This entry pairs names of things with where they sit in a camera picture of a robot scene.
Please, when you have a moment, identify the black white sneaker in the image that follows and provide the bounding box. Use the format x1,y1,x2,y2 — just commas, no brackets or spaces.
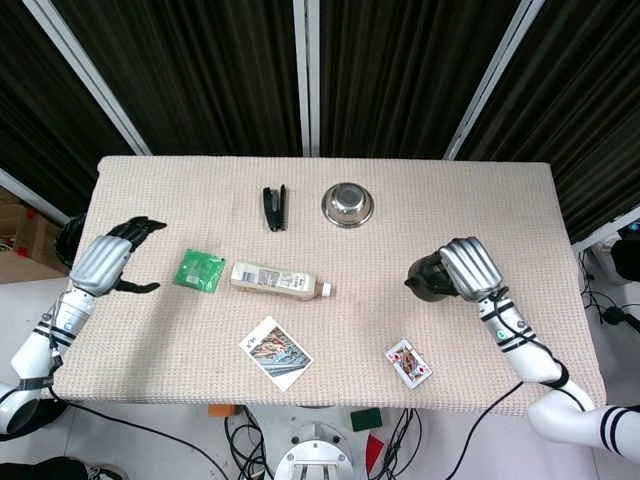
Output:
84,463,124,480

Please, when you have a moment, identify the green block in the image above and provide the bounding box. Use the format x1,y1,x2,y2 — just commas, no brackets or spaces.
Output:
349,407,385,434

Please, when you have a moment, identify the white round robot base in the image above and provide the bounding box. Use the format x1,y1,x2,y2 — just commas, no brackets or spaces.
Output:
273,422,354,480

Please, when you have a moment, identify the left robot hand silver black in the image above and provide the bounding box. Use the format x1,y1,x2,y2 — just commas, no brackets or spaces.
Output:
69,215,168,296

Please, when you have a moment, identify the king playing card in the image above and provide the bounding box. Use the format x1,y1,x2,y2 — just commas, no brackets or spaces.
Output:
384,339,433,390

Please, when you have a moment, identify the black stapler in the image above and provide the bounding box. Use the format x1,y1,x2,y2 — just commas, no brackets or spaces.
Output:
261,184,290,233

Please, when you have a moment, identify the beige waffle tablecloth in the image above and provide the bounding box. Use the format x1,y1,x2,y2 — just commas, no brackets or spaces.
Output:
47,155,609,412

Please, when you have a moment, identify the red sheet piece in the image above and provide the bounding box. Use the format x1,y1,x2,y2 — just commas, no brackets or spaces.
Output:
366,433,386,474

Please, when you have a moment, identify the green sachet packet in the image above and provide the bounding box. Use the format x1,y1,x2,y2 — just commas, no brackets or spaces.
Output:
173,247,226,295

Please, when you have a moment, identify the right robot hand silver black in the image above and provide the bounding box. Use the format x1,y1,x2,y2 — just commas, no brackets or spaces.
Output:
430,236,504,303

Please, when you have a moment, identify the black round object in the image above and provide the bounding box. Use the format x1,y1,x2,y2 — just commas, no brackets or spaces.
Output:
403,252,459,304
53,212,89,271

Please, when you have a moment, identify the black floor cable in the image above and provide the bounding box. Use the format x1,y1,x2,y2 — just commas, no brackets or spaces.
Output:
49,392,239,480
452,381,525,480
382,407,432,480
578,249,640,335
223,405,275,480

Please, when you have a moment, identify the black device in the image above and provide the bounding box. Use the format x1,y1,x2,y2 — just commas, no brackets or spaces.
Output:
612,239,640,281

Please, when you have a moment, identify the cardboard box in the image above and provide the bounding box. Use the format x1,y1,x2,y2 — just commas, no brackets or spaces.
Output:
0,187,66,284

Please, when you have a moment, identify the dark curtain panel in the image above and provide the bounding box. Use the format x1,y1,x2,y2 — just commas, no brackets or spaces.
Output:
319,0,526,160
52,0,304,157
457,0,640,241
0,0,136,211

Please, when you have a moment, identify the milk tea bottle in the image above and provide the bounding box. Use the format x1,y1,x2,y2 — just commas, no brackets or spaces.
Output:
229,261,337,303

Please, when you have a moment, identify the dragon picture postcard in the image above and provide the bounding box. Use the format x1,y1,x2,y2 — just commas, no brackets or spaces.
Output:
238,315,314,393

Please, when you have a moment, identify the white frame post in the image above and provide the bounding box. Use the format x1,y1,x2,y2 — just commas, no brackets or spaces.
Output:
572,207,640,251
22,0,151,156
0,167,69,224
443,0,546,161
292,0,321,158

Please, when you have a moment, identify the stainless steel bowl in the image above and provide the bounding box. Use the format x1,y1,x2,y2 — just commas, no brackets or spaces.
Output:
320,182,375,229

